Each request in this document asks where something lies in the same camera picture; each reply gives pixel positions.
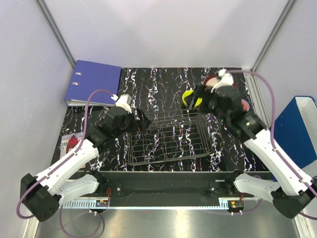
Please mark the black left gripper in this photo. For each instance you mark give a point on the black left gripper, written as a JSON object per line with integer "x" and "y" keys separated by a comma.
{"x": 143, "y": 123}

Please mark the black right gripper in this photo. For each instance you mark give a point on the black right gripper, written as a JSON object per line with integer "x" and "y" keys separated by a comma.
{"x": 201, "y": 90}

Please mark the yellow-green bowl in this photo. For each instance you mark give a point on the yellow-green bowl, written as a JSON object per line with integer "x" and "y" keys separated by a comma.
{"x": 187, "y": 99}

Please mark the red oval baking dish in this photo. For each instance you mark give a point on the red oval baking dish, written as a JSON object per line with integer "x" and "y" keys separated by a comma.
{"x": 211, "y": 81}

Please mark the pink plastic cup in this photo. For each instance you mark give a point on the pink plastic cup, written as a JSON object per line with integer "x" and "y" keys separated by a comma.
{"x": 245, "y": 105}

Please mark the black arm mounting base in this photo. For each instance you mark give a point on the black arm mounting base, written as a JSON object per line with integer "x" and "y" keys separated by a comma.
{"x": 170, "y": 189}

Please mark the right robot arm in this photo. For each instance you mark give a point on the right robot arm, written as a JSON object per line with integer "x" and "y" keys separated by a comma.
{"x": 293, "y": 189}

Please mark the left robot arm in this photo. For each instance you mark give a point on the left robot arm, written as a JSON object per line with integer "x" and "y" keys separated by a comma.
{"x": 44, "y": 193}

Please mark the red picture book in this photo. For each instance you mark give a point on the red picture book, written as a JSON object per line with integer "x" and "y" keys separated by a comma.
{"x": 68, "y": 142}

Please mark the blue storage box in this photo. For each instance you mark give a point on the blue storage box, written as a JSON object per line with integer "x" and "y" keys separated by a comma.
{"x": 296, "y": 132}

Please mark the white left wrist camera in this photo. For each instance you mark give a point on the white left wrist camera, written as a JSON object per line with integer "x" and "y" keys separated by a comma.
{"x": 123, "y": 101}

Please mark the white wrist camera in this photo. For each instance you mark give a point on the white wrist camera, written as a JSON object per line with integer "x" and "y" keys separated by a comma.
{"x": 226, "y": 79}
{"x": 123, "y": 101}

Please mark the wire dish rack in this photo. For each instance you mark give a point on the wire dish rack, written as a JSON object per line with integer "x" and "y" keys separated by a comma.
{"x": 172, "y": 135}

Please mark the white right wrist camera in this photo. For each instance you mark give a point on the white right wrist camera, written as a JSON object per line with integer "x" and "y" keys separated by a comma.
{"x": 226, "y": 79}

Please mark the blue ring binder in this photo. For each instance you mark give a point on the blue ring binder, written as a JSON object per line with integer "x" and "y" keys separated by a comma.
{"x": 88, "y": 77}

